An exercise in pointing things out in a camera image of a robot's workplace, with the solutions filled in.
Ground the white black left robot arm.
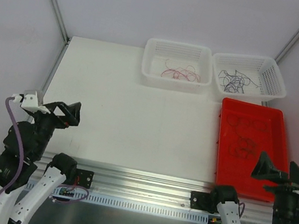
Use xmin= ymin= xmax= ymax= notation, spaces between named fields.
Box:
xmin=0 ymin=91 xmax=82 ymax=224

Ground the red plastic tray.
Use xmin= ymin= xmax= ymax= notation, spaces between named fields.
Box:
xmin=215 ymin=98 xmax=289 ymax=202

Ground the white perforated basket right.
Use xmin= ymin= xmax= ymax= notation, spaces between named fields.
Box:
xmin=212 ymin=53 xmax=287 ymax=102

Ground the white perforated basket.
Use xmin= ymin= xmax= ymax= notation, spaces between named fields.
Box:
xmin=140 ymin=38 xmax=213 ymax=95
xmin=212 ymin=53 xmax=287 ymax=102

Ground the white perforated basket left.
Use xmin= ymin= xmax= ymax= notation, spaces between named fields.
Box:
xmin=140 ymin=38 xmax=213 ymax=95

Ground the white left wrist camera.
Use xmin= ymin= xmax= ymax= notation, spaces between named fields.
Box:
xmin=12 ymin=90 xmax=51 ymax=114

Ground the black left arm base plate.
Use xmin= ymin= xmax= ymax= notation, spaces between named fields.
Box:
xmin=74 ymin=168 xmax=95 ymax=189

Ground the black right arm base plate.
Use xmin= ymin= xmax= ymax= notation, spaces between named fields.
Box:
xmin=190 ymin=191 xmax=217 ymax=214

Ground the white slotted cable duct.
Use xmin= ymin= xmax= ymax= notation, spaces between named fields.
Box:
xmin=22 ymin=179 xmax=212 ymax=224

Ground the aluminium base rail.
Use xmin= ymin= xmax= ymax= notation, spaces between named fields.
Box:
xmin=31 ymin=152 xmax=279 ymax=224

